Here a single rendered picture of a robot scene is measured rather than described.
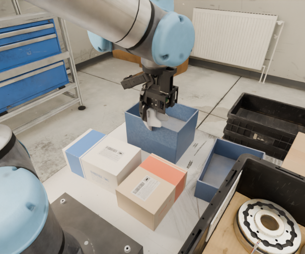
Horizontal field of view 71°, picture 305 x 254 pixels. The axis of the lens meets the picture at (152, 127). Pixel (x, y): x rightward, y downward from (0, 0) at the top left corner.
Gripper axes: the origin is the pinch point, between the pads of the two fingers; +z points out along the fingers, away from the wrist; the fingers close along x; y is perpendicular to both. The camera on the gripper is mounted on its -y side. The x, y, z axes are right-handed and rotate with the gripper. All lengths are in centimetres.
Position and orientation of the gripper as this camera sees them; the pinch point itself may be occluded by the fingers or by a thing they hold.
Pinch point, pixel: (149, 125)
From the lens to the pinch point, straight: 67.2
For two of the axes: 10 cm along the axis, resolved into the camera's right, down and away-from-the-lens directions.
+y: 8.3, 3.3, -4.4
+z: 0.0, 8.0, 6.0
